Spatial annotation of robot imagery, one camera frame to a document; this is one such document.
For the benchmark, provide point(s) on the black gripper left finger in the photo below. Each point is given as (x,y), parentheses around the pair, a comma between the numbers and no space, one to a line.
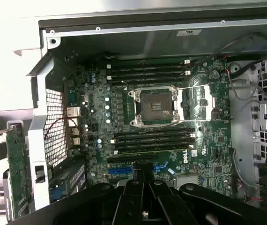
(128,206)

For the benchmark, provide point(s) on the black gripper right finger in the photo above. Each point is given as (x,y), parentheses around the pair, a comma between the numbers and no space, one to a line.
(166,206)

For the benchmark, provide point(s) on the silver chipset heat sink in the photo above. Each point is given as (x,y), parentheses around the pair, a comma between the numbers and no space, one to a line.
(187,181)

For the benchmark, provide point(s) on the blue expansion slot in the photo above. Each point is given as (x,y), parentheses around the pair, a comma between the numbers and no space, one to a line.
(120,170)

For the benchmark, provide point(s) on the black expansion slot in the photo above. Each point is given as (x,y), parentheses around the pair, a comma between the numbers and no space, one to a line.
(124,160)

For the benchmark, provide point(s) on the black RAM slot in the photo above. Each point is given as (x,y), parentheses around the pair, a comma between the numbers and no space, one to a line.
(147,69)
(154,137)
(147,64)
(154,132)
(147,75)
(154,143)
(154,149)
(147,80)

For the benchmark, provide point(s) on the thin metal locking lever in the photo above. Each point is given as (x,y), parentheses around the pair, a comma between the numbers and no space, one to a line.
(189,87)
(194,120)

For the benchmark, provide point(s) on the green Dell motherboard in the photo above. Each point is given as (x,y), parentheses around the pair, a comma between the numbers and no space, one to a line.
(96,112)

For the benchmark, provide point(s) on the CPU socket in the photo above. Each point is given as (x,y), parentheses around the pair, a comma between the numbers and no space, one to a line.
(155,105)

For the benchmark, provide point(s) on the silver socket cover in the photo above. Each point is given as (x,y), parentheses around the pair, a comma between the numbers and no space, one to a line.
(210,100)

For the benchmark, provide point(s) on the round coin battery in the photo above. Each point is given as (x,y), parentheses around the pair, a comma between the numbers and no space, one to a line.
(214,75)

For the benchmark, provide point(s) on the open grey PC case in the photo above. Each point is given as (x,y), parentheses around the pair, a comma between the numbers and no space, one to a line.
(89,47)

